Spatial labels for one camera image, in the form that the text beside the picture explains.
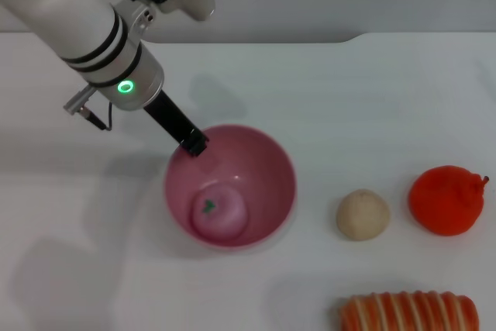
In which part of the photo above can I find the pink toy peach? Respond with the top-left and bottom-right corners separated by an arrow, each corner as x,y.
188,186 -> 250,242

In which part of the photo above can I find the left arm connector cable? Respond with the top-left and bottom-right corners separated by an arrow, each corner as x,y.
63,84 -> 114,132

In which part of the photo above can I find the pink plastic bowl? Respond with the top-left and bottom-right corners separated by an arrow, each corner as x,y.
163,124 -> 298,250

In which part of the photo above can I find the red-orange toy fruit with stem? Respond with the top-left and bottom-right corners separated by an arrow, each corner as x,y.
408,165 -> 490,237

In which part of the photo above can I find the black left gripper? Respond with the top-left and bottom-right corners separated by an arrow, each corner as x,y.
142,90 -> 210,158

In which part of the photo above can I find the orange white-striped toy salmon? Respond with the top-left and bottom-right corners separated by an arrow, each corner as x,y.
339,291 -> 481,331

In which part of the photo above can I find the beige round toy bun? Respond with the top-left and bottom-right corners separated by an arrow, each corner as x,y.
335,188 -> 391,241

